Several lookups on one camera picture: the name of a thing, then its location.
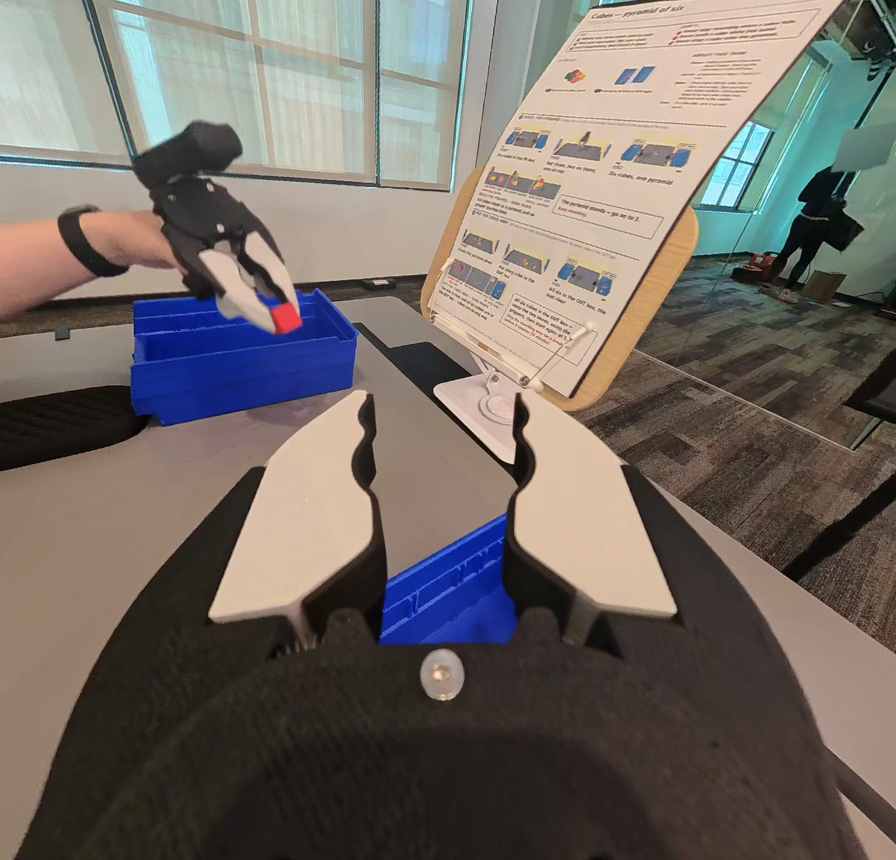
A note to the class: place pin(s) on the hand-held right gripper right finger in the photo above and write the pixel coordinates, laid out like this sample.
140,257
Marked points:
588,524

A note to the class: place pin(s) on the wooden instruction board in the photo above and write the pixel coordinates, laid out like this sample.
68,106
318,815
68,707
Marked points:
630,174

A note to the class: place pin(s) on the red cube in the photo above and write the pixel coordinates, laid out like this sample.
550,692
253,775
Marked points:
287,319

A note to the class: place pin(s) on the black mesh pad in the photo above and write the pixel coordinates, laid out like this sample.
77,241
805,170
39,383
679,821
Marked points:
63,422

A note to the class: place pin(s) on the black wristband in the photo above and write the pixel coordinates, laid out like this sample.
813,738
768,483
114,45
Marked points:
73,240

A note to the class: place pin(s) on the person's left hand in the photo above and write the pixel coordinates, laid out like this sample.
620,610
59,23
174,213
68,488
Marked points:
133,240

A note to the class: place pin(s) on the red equipment case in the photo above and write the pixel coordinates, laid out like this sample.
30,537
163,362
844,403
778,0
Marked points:
759,266

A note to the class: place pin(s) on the blue plastic bin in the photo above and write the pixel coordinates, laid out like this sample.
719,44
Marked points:
448,594
245,370

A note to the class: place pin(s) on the person's left forearm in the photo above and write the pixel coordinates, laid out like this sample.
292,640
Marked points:
35,265

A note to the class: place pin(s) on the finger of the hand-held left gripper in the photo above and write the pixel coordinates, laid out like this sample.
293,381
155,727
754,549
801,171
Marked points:
227,279
269,261

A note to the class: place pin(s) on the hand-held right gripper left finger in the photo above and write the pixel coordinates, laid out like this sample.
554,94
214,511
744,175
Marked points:
308,524

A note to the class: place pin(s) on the large gridded window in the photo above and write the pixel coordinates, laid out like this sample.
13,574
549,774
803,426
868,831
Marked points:
210,69

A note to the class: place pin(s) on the cardboard box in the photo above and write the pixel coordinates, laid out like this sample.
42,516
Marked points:
824,286

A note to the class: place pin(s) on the small paned window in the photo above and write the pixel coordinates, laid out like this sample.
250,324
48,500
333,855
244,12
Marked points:
742,167

